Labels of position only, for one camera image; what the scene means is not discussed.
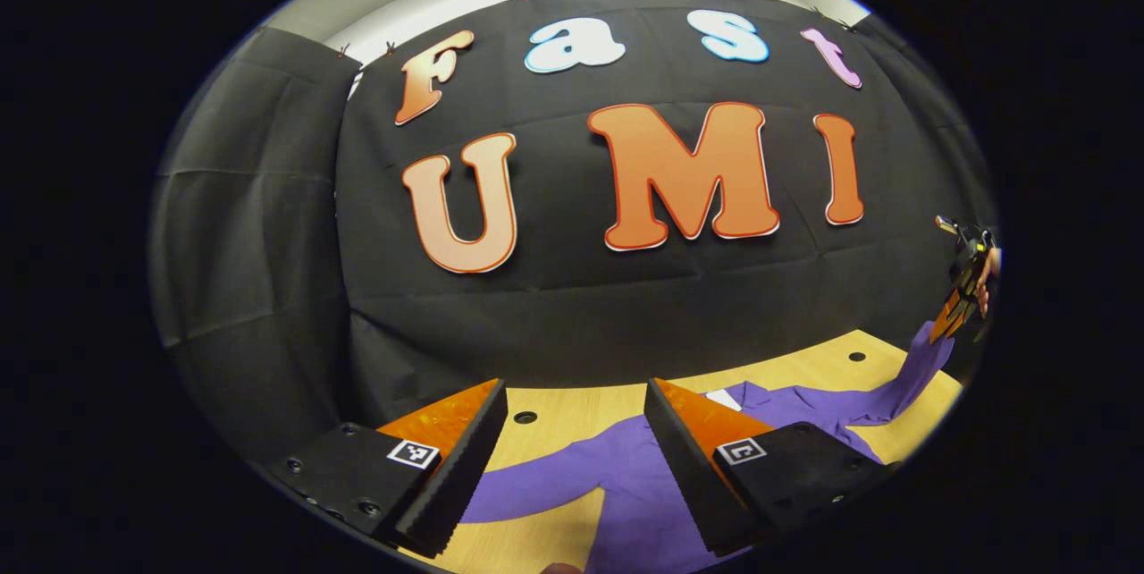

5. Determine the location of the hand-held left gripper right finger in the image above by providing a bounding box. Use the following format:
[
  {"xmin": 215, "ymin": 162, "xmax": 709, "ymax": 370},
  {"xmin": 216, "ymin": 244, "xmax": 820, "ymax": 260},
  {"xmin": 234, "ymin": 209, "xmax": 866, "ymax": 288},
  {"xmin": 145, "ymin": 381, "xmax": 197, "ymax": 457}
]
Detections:
[{"xmin": 643, "ymin": 378, "xmax": 902, "ymax": 558}]

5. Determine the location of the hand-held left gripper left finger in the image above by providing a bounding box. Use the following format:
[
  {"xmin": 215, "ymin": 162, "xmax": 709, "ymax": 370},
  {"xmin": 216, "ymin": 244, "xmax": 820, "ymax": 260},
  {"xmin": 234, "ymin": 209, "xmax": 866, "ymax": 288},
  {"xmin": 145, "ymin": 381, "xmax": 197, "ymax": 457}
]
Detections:
[{"xmin": 266, "ymin": 378, "xmax": 509, "ymax": 560}]

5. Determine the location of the purple shirt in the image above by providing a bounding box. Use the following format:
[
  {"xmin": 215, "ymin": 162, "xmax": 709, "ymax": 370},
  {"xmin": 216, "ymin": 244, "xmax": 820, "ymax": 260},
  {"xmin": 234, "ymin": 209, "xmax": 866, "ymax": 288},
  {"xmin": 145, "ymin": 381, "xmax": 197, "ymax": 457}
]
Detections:
[{"xmin": 458, "ymin": 320, "xmax": 955, "ymax": 574}]

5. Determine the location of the black backdrop cloth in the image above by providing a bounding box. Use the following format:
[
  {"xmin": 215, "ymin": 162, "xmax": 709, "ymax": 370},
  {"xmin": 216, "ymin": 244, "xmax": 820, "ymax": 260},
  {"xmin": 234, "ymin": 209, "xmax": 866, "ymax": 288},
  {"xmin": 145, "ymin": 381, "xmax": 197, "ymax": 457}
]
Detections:
[{"xmin": 147, "ymin": 0, "xmax": 1000, "ymax": 468}]

